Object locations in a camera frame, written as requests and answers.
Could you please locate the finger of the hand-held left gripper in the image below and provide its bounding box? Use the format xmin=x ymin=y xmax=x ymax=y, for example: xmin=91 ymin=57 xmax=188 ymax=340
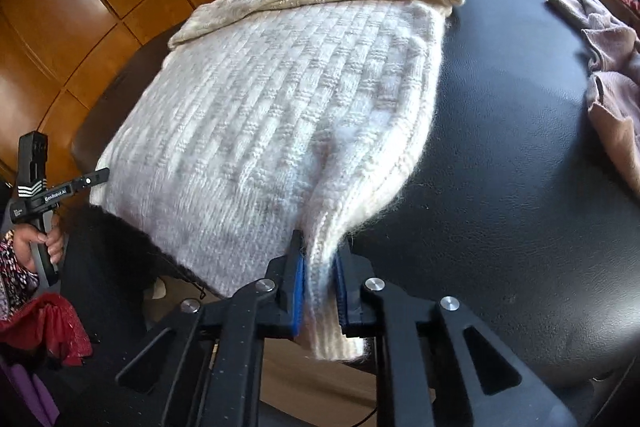
xmin=65 ymin=167 xmax=111 ymax=196

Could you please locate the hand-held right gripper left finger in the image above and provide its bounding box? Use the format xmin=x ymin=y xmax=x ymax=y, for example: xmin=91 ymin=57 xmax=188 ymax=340
xmin=116 ymin=229 xmax=306 ymax=427

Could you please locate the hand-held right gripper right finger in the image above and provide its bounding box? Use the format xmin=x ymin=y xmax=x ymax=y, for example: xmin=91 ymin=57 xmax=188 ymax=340
xmin=334 ymin=241 xmax=579 ymax=427

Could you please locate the white knit sweater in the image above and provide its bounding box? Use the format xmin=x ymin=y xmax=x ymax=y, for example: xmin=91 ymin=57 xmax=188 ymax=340
xmin=89 ymin=0 xmax=467 ymax=364

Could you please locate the person's left forearm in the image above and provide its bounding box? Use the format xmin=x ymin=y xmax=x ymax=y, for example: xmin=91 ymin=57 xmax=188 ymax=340
xmin=0 ymin=229 xmax=42 ymax=324

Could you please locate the person's left hand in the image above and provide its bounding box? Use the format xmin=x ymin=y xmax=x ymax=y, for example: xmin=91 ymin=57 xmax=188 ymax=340
xmin=12 ymin=212 xmax=66 ymax=269

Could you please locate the red cloth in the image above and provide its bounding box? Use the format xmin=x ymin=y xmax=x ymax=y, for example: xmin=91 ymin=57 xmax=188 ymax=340
xmin=0 ymin=292 xmax=94 ymax=369

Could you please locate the orange wooden cabinet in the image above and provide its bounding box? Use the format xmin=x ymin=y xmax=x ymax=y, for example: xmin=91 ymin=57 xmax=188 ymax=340
xmin=0 ymin=0 xmax=232 ymax=180

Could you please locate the purple mat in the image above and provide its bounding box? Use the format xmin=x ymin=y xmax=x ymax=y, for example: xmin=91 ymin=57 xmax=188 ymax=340
xmin=0 ymin=356 xmax=62 ymax=427

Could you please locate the pink garment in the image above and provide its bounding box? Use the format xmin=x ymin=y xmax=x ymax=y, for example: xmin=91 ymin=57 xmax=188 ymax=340
xmin=544 ymin=0 xmax=640 ymax=198

